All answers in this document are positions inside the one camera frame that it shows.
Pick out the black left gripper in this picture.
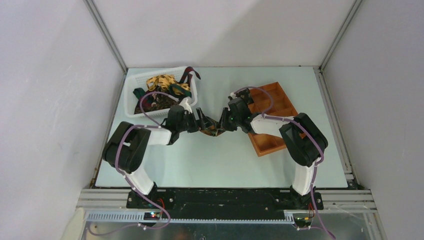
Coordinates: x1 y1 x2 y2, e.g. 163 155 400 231
176 107 213 133

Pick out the dark floral patterned tie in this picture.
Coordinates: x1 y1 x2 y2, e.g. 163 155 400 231
199 117 226 137

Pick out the orange compartment tray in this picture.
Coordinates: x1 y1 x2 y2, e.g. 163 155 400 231
248 82 298 157

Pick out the white plastic mesh basket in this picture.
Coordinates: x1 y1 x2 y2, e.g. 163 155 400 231
122 66 201 118

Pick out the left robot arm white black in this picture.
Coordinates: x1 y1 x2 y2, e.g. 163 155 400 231
101 105 215 208

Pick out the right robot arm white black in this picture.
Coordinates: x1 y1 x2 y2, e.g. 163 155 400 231
219 97 328 209

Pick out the rolled dark patterned tie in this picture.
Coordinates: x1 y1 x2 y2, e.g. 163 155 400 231
235 88 254 105

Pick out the brown dark patterned tie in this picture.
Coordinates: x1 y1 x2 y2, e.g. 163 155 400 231
141 94 180 113

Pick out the green navy plaid tie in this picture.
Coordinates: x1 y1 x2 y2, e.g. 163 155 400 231
132 83 192 100

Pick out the red navy striped tie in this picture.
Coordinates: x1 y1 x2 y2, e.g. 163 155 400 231
178 66 201 86

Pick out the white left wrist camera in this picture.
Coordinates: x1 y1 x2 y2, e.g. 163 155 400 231
178 97 193 114

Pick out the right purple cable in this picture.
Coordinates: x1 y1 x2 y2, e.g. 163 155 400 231
233 86 336 239

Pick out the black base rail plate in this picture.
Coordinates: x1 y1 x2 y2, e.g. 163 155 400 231
126 187 324 221

